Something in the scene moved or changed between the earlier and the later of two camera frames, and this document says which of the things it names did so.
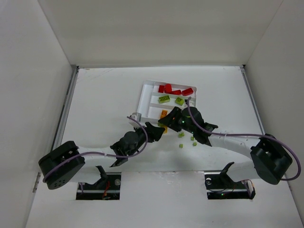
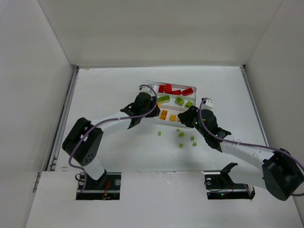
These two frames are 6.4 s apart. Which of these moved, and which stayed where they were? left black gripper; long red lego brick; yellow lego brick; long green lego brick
Moved: left black gripper
Stayed: long green lego brick; yellow lego brick; long red lego brick
